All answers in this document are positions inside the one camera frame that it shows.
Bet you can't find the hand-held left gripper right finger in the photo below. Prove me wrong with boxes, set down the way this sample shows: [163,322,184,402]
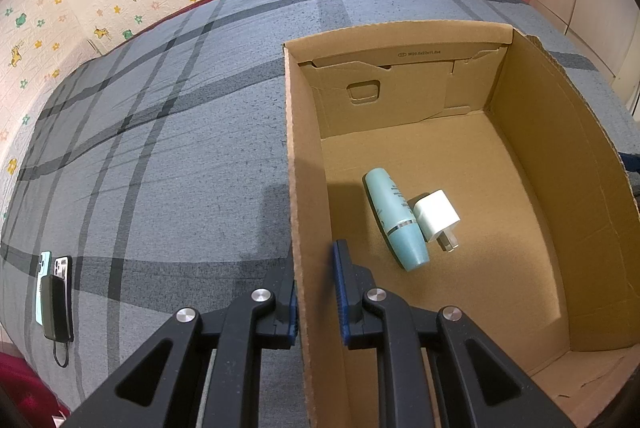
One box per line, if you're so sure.
[332,239,576,428]

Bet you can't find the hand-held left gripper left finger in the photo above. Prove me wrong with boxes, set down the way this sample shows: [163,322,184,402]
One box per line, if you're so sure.
[65,258,298,428]

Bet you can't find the teal cosmetic tube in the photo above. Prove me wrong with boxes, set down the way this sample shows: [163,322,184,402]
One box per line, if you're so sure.
[362,168,430,272]

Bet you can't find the small white charger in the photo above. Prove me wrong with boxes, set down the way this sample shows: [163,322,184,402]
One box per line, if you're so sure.
[412,189,463,253]

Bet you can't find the cardboard box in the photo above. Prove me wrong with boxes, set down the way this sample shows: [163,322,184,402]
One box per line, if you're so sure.
[282,22,640,428]

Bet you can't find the phone with black-white case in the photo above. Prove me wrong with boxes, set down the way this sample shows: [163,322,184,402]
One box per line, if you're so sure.
[51,256,74,293]

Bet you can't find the black power bank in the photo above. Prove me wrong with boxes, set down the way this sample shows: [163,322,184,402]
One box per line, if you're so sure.
[41,275,74,342]

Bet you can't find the teal phone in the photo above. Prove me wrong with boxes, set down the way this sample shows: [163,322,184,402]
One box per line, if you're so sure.
[34,252,53,324]

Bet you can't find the red cloth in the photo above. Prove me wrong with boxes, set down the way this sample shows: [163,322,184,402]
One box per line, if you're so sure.
[0,338,68,428]

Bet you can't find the black short cable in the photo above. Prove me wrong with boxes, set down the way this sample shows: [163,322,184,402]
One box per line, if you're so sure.
[52,339,71,368]

